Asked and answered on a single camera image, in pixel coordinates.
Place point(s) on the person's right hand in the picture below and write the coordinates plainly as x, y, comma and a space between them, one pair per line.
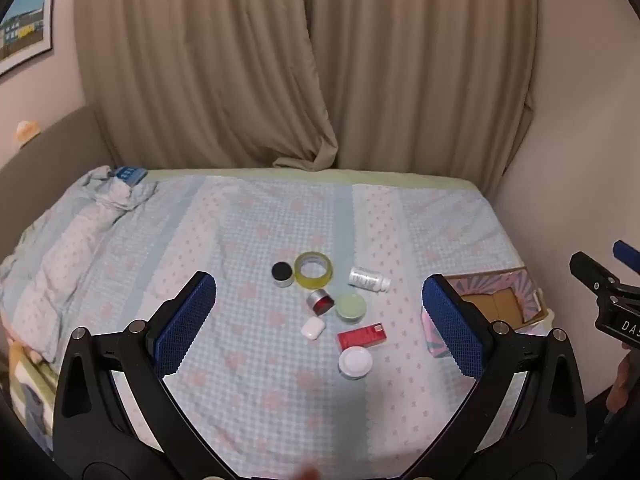
619, 385

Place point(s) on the beige curtain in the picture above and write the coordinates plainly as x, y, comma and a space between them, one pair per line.
425, 70
200, 60

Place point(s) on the pale green bed sheet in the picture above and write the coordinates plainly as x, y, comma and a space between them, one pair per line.
350, 176

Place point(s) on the clear yellowish tape roll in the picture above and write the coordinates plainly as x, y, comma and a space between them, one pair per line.
306, 281

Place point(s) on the pink patterned cardboard box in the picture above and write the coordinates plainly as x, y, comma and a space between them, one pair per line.
500, 305

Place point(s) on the framed wall picture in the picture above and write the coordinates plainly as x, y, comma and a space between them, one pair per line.
25, 20

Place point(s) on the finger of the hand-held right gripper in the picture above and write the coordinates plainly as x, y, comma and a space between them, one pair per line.
626, 251
592, 269

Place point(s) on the black lid round tin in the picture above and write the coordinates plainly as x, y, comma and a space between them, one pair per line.
282, 274

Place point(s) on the white round jar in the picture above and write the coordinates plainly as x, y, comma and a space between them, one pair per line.
355, 361

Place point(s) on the small red box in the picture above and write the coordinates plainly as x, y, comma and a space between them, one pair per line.
361, 337

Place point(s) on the red and silver tin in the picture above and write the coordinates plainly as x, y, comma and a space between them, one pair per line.
320, 301

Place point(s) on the white earbuds case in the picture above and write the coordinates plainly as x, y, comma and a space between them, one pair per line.
313, 329

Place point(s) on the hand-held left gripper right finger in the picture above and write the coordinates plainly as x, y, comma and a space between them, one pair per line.
452, 330

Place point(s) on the pale green round jar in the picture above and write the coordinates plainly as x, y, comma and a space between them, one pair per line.
350, 307

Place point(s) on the small blue packet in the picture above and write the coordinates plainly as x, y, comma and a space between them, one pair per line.
129, 174

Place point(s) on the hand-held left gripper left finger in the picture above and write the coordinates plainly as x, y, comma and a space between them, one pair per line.
186, 325

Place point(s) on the blue and pink checked blanket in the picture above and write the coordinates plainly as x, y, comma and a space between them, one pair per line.
240, 220

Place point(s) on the grey padded headboard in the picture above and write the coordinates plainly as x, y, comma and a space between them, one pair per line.
50, 175

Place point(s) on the white pill bottle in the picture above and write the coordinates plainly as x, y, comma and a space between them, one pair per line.
367, 279

